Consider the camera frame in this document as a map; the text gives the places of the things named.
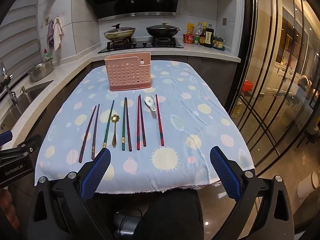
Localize brown sauce bottle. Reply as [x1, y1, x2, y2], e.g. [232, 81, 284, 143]
[199, 22, 207, 46]

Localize chrome faucet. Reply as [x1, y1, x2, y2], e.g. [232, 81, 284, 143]
[0, 62, 18, 105]

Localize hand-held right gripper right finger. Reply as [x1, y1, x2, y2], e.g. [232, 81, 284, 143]
[209, 146, 295, 240]

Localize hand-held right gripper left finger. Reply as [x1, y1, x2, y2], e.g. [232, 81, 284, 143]
[27, 148, 112, 240]

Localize maroon chopstick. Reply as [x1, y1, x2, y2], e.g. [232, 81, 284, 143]
[125, 97, 132, 152]

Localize yellow oil bottle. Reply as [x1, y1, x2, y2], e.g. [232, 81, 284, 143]
[234, 97, 244, 118]

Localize large dark sauce bottle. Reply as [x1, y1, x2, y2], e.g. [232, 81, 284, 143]
[204, 24, 215, 48]

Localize purple hanging towel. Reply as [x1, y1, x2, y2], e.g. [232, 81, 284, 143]
[47, 20, 55, 47]

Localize green chopstick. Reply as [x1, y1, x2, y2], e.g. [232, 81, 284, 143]
[102, 100, 115, 148]
[122, 97, 127, 151]

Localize pink perforated utensil holder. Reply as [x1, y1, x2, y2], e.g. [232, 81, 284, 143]
[104, 52, 152, 92]

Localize steel pot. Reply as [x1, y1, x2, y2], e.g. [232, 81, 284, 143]
[28, 57, 54, 82]

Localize white hanging towel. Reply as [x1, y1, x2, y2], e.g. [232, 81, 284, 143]
[52, 17, 65, 52]

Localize gold flower spoon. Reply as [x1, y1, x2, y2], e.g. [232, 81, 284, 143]
[111, 114, 120, 148]

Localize white round bin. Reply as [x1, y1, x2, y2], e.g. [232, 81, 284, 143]
[297, 171, 320, 205]

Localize glass sliding door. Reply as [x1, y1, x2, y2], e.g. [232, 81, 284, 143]
[225, 0, 320, 178]

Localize white window blinds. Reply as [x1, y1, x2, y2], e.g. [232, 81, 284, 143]
[0, 0, 42, 80]

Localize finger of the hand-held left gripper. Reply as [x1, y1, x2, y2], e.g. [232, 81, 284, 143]
[0, 134, 42, 158]
[0, 131, 13, 146]

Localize black gas stove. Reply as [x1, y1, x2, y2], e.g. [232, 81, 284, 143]
[97, 37, 184, 54]

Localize seasoning jar set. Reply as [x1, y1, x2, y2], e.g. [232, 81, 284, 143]
[212, 36, 225, 51]

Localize white ceramic spoon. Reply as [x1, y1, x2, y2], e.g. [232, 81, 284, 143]
[144, 94, 157, 112]

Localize steel sink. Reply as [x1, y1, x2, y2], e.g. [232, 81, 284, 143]
[0, 81, 53, 130]

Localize beige wok with lid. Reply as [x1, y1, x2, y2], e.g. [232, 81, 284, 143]
[103, 24, 136, 41]

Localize person's left hand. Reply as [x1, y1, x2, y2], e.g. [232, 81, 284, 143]
[0, 188, 20, 233]

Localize dark red chopstick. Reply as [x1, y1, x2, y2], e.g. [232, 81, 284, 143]
[139, 94, 147, 147]

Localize person's dark pants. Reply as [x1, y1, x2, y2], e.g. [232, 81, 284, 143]
[135, 189, 204, 240]

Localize blue printed tablecloth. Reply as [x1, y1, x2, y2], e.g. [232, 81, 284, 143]
[34, 60, 255, 194]

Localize black wok with lid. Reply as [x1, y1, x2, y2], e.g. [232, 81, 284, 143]
[146, 22, 181, 38]

